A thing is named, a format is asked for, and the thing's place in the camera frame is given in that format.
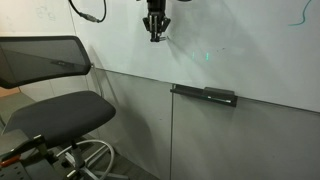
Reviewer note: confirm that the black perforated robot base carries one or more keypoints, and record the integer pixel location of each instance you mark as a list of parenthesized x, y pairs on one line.
[(33, 163)]

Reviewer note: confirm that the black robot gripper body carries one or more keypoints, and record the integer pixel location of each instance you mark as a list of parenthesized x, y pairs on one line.
[(156, 20)]

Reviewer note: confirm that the orange handled clamp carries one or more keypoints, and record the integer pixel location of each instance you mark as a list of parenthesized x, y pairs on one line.
[(10, 161)]

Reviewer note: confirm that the large wall whiteboard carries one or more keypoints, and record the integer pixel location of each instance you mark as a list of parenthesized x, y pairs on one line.
[(266, 50)]

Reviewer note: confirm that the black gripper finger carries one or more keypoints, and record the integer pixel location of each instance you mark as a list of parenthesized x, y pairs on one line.
[(158, 35), (153, 36)]

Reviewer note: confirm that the black mesh office chair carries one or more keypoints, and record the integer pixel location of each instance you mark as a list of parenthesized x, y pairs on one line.
[(64, 118)]

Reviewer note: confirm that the black whiteboard eraser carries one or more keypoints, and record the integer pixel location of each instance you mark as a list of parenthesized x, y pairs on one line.
[(216, 91)]

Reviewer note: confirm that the purple capped white marker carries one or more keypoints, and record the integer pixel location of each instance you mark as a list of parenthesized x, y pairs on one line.
[(163, 38)]

